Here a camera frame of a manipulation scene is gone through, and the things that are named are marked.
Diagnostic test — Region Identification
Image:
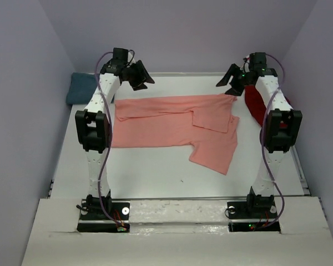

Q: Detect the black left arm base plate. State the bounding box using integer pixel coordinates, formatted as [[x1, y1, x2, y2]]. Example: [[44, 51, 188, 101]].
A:
[[76, 201, 130, 233]]

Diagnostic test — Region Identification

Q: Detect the pink t-shirt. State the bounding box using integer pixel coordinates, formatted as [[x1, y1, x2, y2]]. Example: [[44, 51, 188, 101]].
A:
[[112, 94, 239, 175]]

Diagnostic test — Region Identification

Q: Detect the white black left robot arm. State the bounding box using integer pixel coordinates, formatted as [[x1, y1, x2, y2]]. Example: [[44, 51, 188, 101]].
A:
[[75, 48, 154, 220]]

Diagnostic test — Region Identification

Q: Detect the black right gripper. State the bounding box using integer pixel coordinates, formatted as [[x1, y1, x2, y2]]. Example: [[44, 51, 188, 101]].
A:
[[216, 63, 253, 97]]

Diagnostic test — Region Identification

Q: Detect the folded teal t-shirt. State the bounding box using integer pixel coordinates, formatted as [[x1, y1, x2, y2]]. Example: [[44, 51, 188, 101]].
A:
[[65, 73, 97, 105]]

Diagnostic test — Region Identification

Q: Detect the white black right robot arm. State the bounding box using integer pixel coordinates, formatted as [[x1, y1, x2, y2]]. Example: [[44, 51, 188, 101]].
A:
[[217, 52, 302, 223]]

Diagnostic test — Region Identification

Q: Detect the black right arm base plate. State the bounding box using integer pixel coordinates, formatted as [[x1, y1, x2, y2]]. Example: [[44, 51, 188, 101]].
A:
[[224, 201, 281, 233]]

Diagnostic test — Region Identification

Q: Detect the white table edge rail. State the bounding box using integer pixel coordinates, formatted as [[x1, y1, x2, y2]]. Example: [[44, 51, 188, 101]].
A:
[[151, 72, 224, 77]]

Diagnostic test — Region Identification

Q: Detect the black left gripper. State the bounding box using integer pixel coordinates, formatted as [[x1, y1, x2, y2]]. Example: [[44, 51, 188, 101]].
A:
[[125, 60, 154, 91]]

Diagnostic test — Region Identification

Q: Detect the aluminium front rail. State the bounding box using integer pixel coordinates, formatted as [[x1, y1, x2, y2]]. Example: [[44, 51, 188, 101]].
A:
[[112, 197, 232, 201]]

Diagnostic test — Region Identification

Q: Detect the crumpled red t-shirt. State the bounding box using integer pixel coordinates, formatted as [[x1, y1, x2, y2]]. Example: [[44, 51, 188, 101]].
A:
[[244, 85, 267, 127]]

